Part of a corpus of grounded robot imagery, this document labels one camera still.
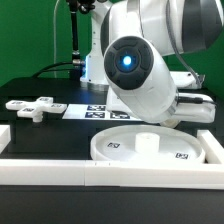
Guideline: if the white fence block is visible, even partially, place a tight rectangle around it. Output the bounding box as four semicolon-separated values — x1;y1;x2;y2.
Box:
197;130;224;165
0;125;11;154

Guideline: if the white fiducial marker sheet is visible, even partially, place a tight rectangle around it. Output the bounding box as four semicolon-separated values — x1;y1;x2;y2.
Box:
63;104;136;121

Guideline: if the white front fence bar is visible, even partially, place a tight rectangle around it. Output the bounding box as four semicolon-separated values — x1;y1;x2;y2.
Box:
0;159;224;190

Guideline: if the white hanging cable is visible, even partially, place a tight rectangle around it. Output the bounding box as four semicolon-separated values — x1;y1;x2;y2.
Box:
53;0;63;79

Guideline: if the black cable bundle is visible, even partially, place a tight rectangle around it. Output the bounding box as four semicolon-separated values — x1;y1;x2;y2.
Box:
31;59;86;79

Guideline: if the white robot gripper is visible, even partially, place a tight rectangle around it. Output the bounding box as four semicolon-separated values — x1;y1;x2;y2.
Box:
105;89;217;124

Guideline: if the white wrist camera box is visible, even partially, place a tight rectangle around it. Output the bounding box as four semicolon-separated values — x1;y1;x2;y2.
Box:
171;71;199;89

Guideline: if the white left fence block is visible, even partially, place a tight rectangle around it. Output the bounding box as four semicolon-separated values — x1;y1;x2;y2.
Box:
0;125;11;154

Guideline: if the white round table top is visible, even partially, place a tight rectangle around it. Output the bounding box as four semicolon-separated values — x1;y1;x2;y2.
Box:
90;125;205;163

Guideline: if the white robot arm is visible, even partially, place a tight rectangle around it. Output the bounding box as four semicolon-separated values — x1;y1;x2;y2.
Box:
82;0;224;123

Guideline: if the white right fence block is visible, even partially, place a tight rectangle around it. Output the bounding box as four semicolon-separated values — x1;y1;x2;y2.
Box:
197;130;224;165

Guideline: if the white cross-shaped table base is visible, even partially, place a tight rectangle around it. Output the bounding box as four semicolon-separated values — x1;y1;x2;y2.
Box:
5;96;67;123

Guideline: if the black camera stand pole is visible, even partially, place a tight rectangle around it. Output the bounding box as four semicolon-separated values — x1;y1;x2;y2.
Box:
66;0;96;66

